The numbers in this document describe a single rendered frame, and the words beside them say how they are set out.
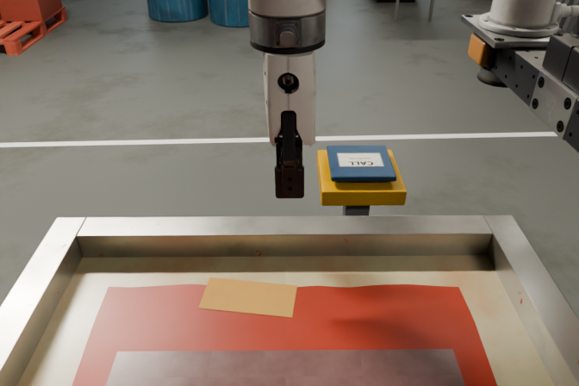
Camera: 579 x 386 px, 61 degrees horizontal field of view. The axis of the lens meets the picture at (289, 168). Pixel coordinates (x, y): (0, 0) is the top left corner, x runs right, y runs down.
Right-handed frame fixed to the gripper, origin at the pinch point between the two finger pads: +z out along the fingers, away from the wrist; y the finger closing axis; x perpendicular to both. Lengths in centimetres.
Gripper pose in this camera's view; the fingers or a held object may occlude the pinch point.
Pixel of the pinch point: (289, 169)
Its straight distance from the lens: 57.2
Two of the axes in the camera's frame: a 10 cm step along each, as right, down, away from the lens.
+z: 0.1, 8.5, 5.3
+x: -10.0, 0.1, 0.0
